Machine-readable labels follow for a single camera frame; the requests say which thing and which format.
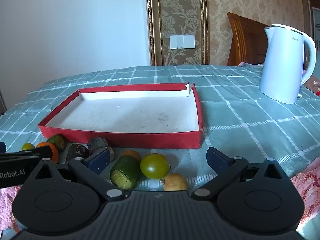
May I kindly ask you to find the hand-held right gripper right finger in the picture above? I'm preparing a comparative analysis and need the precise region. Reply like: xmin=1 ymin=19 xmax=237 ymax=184
xmin=190 ymin=147 xmax=292 ymax=200

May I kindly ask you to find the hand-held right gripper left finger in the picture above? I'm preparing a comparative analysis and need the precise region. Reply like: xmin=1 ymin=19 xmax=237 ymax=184
xmin=24 ymin=147 xmax=130 ymax=200

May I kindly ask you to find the large orange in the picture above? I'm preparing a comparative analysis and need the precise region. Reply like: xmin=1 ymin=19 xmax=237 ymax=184
xmin=36 ymin=142 xmax=59 ymax=162

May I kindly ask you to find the dark sugarcane piece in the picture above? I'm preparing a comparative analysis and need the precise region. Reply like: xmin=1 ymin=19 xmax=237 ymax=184
xmin=65 ymin=143 xmax=90 ymax=164
xmin=87 ymin=137 xmax=115 ymax=160

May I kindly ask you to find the slim cucumber piece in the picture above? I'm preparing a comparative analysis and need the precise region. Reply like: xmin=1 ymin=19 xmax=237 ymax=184
xmin=46 ymin=134 xmax=66 ymax=152

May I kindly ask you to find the thick cucumber piece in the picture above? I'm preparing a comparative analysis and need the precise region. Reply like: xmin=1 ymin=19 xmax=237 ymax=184
xmin=109 ymin=155 xmax=141 ymax=190

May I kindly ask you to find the small tangerine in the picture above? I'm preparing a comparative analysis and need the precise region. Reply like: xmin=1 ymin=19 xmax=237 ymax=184
xmin=121 ymin=150 xmax=141 ymax=163

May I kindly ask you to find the tan longan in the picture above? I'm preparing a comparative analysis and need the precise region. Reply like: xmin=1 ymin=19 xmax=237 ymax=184
xmin=163 ymin=173 xmax=188 ymax=192

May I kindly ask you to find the green tomato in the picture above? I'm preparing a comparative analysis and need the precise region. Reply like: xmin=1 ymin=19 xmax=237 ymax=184
xmin=139 ymin=153 xmax=171 ymax=180

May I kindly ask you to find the red cardboard tray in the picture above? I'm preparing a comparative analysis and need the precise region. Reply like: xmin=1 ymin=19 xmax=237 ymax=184
xmin=38 ymin=82 xmax=203 ymax=150

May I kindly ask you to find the green checked bedsheet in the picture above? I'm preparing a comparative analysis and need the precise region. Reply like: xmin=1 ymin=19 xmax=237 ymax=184
xmin=0 ymin=65 xmax=320 ymax=240

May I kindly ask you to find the pink towel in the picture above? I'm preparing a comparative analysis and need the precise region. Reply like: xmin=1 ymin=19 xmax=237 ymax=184
xmin=0 ymin=156 xmax=320 ymax=233

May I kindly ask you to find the pile of clothes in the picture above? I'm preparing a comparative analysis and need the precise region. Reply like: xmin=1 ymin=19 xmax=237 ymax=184
xmin=239 ymin=61 xmax=264 ymax=68

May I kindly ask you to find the white electric kettle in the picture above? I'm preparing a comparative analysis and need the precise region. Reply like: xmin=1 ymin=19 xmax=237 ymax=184
xmin=259 ymin=24 xmax=317 ymax=104

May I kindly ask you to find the wooden headboard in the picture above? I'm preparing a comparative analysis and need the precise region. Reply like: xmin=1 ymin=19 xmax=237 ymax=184
xmin=226 ymin=12 xmax=270 ymax=67

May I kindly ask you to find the brown red packet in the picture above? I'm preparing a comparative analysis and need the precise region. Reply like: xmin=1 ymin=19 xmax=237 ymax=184
xmin=304 ymin=79 xmax=320 ymax=97

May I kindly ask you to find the gold framed wallpaper panel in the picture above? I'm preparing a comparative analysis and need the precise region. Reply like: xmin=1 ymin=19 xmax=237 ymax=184
xmin=145 ymin=0 xmax=209 ymax=67

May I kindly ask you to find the white wall switch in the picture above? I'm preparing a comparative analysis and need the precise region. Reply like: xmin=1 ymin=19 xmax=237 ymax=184
xmin=169 ymin=34 xmax=195 ymax=49

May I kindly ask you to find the white printed wall poster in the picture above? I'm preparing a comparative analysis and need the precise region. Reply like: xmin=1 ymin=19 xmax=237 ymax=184
xmin=311 ymin=5 xmax=320 ymax=53

